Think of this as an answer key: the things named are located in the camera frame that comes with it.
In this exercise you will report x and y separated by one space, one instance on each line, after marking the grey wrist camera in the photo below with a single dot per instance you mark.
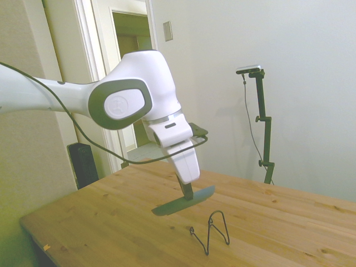
198 130

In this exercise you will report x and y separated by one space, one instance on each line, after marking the black upright appliance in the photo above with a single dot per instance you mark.
83 167

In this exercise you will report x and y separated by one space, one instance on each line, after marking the white door frame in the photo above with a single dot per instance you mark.
94 55

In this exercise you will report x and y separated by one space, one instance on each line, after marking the small orange tape scrap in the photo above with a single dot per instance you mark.
46 247

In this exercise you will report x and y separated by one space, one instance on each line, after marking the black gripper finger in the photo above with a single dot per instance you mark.
188 192
180 185

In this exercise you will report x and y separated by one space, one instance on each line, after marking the silver exterior camera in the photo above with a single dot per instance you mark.
249 69

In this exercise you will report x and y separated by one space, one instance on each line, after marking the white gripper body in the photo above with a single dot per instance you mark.
186 164

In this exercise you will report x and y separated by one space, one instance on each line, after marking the black jointed camera stand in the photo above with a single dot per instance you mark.
261 97

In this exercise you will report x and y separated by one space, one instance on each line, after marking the beige room divider panel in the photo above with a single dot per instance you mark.
27 33

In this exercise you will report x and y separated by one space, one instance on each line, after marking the grey wall switch plate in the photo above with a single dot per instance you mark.
168 31

